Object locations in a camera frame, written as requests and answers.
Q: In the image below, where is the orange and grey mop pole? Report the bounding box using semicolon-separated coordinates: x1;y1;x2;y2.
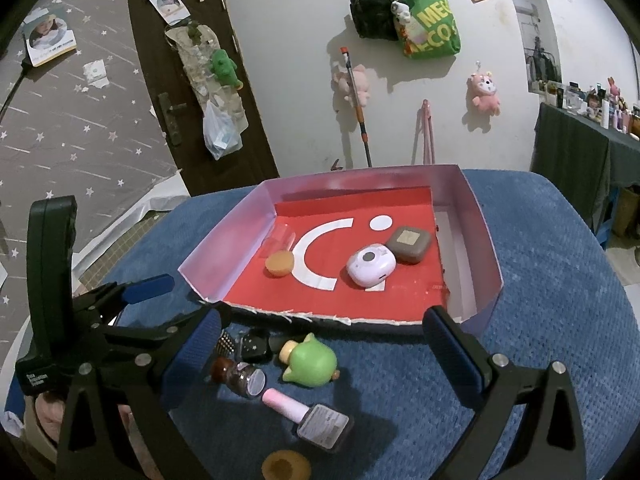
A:
340;46;373;168

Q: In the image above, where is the clear glass cup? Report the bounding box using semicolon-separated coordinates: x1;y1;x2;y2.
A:
262;224;297;261

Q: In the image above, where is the pink-capped nail polish bottle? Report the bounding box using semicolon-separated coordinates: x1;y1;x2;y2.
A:
262;387;355;453

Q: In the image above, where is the red-lined cardboard box tray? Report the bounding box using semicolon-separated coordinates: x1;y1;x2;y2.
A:
177;162;503;336

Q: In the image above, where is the black backpack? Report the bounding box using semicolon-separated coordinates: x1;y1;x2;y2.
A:
349;0;401;41

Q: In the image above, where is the green tote bag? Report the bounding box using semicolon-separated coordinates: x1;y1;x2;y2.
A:
397;0;461;60

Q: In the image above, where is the amber round disc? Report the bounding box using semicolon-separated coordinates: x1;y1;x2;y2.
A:
265;251;295;278

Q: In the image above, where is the brown square case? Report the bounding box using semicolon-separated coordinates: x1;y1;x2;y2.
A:
385;226;433;265

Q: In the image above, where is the portrait booklet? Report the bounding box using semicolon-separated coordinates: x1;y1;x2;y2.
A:
22;5;78;67

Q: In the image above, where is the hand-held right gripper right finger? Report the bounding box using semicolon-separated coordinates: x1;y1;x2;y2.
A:
423;305;587;480

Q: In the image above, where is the row of cosmetic bottles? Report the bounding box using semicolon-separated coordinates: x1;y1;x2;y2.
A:
532;77;640;141

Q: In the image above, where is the dark green covered table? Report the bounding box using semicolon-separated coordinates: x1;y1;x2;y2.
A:
530;102;640;241

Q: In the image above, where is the pink bear plush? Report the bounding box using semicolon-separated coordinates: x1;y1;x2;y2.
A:
467;62;502;116

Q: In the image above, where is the metal door handle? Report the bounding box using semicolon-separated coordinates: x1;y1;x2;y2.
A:
157;92;188;146

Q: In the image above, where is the dark brown door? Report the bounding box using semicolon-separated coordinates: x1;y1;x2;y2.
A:
125;0;280;196

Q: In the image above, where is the green frog toy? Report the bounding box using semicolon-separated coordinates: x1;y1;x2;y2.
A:
279;332;342;389

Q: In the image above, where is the black star-print nail polish bottle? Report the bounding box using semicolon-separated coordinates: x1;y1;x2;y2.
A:
237;327;291;365

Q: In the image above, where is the portrait photo print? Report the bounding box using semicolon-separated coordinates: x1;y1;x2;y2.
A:
146;0;191;26

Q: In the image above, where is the white paper scrap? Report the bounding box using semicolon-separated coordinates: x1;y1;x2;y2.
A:
82;59;108;88

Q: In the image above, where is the wall mirror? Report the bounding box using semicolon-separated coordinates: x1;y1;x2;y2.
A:
500;0;563;95

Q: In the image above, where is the clear plastic bag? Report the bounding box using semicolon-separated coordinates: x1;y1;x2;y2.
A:
202;100;244;161

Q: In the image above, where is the pink pig plush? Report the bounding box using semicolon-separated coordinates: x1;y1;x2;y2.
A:
334;62;372;107

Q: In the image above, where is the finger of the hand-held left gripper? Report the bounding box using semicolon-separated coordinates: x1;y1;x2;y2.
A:
72;274;175;326
97;305;216;356

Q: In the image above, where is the clear hanging organizer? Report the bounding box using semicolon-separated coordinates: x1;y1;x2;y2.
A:
165;22;249;136

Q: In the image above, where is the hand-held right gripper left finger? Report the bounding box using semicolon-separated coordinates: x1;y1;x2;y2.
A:
56;305;232;480

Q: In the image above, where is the pink folding hanger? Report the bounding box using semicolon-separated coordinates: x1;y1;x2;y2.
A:
419;99;437;167

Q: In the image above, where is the tan storage bin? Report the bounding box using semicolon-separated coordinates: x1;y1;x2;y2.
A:
612;185;640;238

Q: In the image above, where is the lilac rounded mini device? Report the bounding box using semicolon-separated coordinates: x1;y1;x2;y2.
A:
346;243;397;289

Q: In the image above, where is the amber ring with hole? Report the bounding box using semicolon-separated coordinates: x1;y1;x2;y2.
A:
261;450;312;480

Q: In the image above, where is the green plush toy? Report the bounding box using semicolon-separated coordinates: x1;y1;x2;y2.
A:
209;49;244;91

